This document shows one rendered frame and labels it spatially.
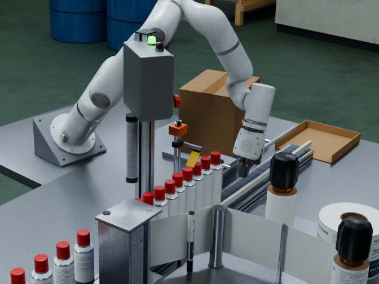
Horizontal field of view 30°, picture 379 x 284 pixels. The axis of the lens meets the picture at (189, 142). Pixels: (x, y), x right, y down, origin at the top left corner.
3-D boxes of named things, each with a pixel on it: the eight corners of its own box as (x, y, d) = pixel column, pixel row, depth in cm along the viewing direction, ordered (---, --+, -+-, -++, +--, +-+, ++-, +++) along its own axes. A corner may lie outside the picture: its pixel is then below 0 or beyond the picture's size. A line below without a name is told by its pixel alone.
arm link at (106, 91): (120, 92, 269) (105, 120, 258) (94, 74, 266) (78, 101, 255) (192, 11, 235) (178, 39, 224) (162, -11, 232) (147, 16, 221)
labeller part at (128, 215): (129, 233, 171) (129, 229, 170) (94, 219, 176) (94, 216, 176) (162, 212, 181) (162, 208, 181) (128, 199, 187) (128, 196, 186)
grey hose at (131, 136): (132, 184, 209) (132, 118, 201) (123, 181, 211) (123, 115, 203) (140, 180, 212) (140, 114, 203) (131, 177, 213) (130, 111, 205)
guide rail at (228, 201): (152, 260, 204) (152, 254, 204) (149, 258, 205) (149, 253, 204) (311, 145, 287) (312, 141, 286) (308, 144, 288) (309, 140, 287)
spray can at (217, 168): (215, 214, 234) (219, 158, 226) (202, 209, 236) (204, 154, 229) (223, 208, 238) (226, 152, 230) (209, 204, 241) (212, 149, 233)
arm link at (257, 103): (237, 116, 250) (254, 121, 243) (246, 80, 249) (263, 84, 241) (255, 120, 255) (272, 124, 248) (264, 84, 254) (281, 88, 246)
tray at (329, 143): (331, 163, 287) (333, 154, 285) (274, 148, 300) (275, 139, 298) (359, 141, 310) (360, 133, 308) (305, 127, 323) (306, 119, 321)
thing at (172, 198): (171, 247, 214) (172, 186, 206) (157, 242, 216) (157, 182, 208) (180, 240, 218) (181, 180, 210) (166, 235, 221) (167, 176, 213)
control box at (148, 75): (140, 123, 198) (140, 57, 190) (123, 102, 212) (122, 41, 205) (173, 119, 201) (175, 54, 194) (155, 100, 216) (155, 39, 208)
